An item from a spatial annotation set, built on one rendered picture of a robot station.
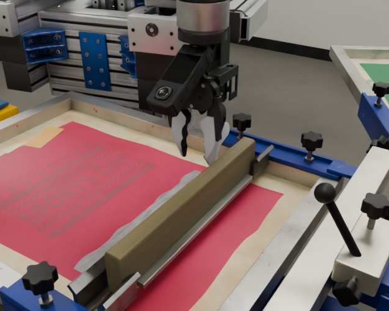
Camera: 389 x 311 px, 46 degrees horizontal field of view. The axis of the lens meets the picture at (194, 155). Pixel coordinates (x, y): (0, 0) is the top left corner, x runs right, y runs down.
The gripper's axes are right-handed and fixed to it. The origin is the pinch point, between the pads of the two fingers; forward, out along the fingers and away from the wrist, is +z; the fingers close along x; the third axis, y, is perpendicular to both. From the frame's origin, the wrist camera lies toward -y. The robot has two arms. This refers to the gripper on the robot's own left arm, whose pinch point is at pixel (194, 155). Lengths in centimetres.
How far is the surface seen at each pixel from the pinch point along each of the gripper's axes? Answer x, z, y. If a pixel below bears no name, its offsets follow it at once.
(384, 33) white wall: 44, 74, 381
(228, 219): -3.1, 16.2, 6.9
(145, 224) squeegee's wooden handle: 0.6, 5.9, -12.6
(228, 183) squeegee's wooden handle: -1.5, 10.1, 9.3
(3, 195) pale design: 38.6, 16.2, -11.1
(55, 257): 16.5, 16.4, -17.7
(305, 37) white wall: 117, 89, 382
